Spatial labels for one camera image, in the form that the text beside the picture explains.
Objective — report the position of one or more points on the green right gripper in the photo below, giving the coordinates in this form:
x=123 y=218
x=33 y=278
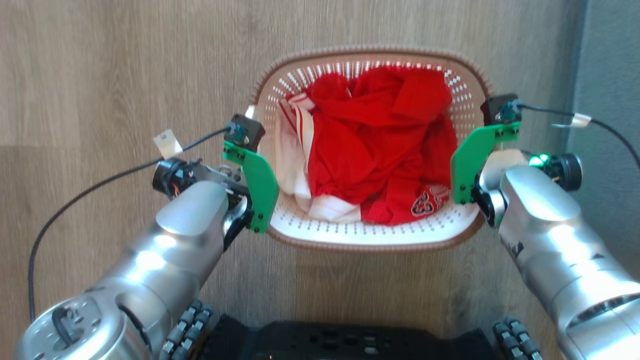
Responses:
x=467 y=160

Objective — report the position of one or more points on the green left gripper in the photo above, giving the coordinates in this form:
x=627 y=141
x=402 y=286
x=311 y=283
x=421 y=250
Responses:
x=261 y=190

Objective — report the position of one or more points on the brown and white laundry basket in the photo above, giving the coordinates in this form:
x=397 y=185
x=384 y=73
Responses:
x=370 y=236

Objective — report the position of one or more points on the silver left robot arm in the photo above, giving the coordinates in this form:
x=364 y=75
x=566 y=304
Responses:
x=165 y=260

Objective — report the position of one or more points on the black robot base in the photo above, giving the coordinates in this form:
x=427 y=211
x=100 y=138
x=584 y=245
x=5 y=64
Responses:
x=345 y=342

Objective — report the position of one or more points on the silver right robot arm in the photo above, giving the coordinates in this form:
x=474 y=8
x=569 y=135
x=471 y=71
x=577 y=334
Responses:
x=545 y=225

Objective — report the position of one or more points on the white garment with red stripes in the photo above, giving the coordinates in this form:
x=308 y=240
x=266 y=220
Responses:
x=292 y=165

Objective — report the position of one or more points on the red sports garment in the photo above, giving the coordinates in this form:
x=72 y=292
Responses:
x=370 y=145

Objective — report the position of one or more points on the grey roller wheel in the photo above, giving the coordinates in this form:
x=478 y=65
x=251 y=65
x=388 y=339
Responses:
x=517 y=340
x=187 y=332

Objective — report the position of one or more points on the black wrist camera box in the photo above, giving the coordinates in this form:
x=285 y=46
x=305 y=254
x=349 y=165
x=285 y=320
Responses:
x=246 y=131
x=500 y=107

